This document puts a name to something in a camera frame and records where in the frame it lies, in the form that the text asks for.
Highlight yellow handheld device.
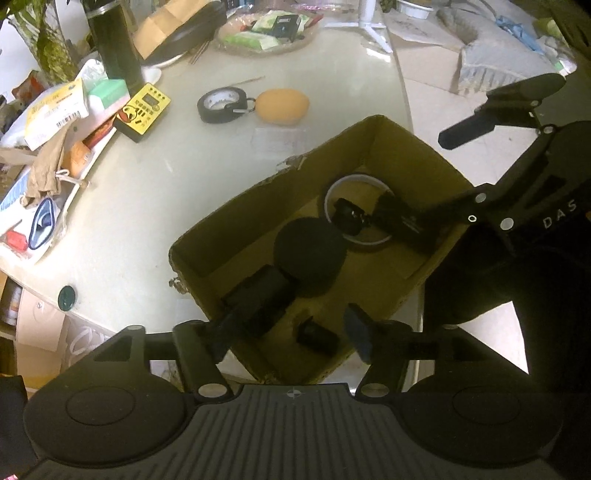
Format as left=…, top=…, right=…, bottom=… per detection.
left=113, top=82, right=173, bottom=144

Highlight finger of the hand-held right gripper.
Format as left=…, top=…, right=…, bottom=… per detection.
left=416, top=182, right=516, bottom=234
left=438, top=73, right=568, bottom=151

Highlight white tray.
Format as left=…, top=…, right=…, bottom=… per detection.
left=0, top=117, right=120, bottom=267

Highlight yellow white box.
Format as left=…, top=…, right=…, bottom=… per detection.
left=22, top=78, right=89, bottom=151

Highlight black foam-head microphone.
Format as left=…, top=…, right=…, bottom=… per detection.
left=221, top=217, right=348, bottom=339

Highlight white tripod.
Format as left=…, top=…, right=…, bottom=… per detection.
left=322, top=0, right=394, bottom=52

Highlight black thermos bottle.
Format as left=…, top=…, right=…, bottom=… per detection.
left=85, top=0, right=145, bottom=94

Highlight small black block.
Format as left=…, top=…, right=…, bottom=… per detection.
left=294, top=316, right=341, bottom=356

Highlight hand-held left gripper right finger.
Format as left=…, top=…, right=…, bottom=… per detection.
left=344, top=303, right=492, bottom=402

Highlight green white tissue pack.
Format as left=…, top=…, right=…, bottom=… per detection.
left=76, top=59, right=133, bottom=121

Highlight grey fringed rug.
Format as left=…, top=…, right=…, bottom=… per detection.
left=456, top=7, right=580, bottom=96

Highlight tall glass vase with plants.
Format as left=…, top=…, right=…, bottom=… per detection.
left=7, top=0, right=80, bottom=88

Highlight black tape roll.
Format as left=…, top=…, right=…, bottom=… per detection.
left=197, top=86, right=250, bottom=125

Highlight bowl of snack packets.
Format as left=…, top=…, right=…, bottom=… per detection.
left=216, top=8, right=322, bottom=57

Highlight black zip case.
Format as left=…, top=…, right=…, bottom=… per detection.
left=147, top=0, right=228, bottom=66

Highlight orange oval ball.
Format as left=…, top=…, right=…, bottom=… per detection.
left=254, top=88, right=310, bottom=127

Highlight orange packet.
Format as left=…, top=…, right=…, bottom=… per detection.
left=68, top=140, right=96, bottom=179

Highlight cardboard box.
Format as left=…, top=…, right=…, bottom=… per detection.
left=167, top=114, right=476, bottom=385

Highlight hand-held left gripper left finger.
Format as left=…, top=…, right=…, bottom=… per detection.
left=90, top=314, right=242, bottom=403

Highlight brown cloth pouch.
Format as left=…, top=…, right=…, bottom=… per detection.
left=20, top=124, right=78, bottom=207

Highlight plant in white pot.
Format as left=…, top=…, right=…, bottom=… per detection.
left=379, top=0, right=437, bottom=20

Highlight red packet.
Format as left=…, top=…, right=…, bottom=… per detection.
left=1, top=230, right=29, bottom=253

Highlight blue swim goggles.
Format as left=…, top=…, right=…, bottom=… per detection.
left=27, top=196, right=64, bottom=251

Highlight wooden chopsticks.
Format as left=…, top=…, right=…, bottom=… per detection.
left=187, top=39, right=214, bottom=66

